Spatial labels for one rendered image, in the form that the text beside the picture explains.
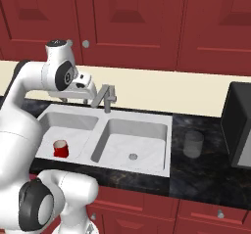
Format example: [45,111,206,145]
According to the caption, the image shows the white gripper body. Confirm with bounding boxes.
[47,81,99,102]

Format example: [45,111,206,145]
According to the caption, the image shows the red cup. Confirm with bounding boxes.
[52,139,71,160]

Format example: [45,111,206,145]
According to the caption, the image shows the white double basin sink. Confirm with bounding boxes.
[33,103,174,179]

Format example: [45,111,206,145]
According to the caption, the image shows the clear glass cup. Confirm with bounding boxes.
[182,130,205,160]

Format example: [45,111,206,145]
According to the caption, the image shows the grey metal tap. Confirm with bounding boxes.
[89,83,118,115]

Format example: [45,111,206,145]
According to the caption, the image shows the red drawer front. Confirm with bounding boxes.
[86,185,180,213]
[176,198,251,227]

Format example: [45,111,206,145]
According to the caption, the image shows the red base cupboard door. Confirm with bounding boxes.
[174,217,251,234]
[86,205,177,234]

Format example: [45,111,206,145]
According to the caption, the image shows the black microwave oven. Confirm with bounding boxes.
[220,80,251,170]

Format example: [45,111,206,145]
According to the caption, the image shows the red wall cupboard door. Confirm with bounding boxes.
[0,0,83,66]
[176,0,251,77]
[73,0,188,72]

